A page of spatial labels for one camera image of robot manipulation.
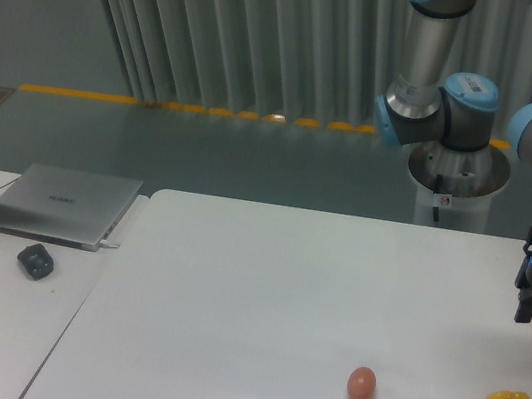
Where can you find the white usb plug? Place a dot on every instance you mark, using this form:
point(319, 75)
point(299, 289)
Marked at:
point(106, 244)

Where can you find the silver closed laptop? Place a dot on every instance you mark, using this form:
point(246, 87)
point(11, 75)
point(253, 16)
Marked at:
point(66, 206)

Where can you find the brown egg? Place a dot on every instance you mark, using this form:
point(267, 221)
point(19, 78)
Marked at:
point(361, 383)

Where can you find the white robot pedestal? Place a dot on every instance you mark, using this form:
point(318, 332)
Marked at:
point(455, 189)

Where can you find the small black plastic object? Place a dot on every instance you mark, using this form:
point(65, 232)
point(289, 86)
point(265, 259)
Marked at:
point(36, 261)

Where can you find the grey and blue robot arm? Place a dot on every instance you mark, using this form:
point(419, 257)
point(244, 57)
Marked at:
point(448, 122)

